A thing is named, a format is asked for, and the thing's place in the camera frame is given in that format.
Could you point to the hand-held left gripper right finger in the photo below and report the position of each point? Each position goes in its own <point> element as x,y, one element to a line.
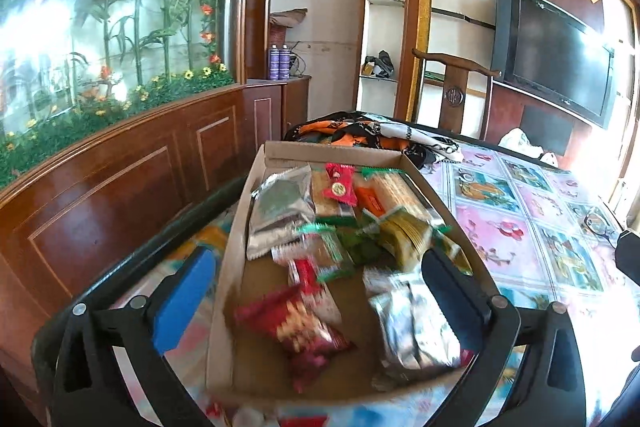
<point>452,299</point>

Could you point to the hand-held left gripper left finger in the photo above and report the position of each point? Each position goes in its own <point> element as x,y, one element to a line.
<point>185,297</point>

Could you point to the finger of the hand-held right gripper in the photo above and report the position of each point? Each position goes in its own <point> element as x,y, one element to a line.
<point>629,259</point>

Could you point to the yellow green snack packet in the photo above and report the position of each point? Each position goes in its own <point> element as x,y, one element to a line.
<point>455,244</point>

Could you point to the cardboard box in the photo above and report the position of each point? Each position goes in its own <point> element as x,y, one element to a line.
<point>265,282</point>

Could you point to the green pea snack packet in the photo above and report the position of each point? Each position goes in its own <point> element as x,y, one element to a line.
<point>362,249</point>

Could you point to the plain red snack packet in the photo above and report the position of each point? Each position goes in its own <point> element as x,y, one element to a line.
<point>295,332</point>

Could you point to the large silver foil packet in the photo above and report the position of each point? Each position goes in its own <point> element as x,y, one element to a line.
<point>415,332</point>

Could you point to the purple eyeglasses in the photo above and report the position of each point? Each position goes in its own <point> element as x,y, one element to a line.
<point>595,222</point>

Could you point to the olive gold snack packet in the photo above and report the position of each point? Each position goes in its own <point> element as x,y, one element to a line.
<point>407,237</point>

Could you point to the printed floral tablecloth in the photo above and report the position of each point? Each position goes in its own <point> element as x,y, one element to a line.
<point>500,227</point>

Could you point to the wooden cabinet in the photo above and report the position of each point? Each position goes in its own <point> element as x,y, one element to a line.
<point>125,207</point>

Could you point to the orange label cracker packet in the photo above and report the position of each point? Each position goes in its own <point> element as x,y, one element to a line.
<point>395,192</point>

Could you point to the small silver foil packet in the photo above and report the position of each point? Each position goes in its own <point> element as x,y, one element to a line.
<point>280,212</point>

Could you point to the red cartoon snack packet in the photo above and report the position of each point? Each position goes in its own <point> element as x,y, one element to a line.
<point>312,287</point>

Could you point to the black white cloth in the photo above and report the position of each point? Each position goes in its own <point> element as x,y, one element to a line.
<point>549,158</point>

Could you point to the small cracker packet green ends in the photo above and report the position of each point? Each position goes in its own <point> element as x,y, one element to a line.
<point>320,252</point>

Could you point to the red foil snack packet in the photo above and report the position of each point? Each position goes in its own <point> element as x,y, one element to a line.
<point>310,372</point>

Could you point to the white patterned scarf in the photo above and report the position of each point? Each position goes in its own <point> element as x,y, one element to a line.
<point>435,147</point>

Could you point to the black panel under television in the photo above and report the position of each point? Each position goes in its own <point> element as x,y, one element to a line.
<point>546,129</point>

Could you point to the white plastic bag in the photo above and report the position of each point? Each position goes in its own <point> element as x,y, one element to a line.
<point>520,144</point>

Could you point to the red gold print snack packet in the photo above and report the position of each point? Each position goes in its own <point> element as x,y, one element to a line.
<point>340,187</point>

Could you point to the long cracker packet green end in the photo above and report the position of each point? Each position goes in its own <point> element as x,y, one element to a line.
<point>322,199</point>

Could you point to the orange black scarf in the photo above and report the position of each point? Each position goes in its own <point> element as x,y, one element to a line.
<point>340,132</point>

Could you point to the wooden chair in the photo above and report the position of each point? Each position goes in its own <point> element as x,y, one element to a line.
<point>452,97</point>

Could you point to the black flat television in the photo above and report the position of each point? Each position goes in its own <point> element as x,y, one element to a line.
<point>560,57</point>

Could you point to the dark clutter on shelf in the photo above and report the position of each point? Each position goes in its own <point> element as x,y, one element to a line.
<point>380,66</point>

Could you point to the purple spray can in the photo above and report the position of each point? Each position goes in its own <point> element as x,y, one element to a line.
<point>274,63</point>
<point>285,62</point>

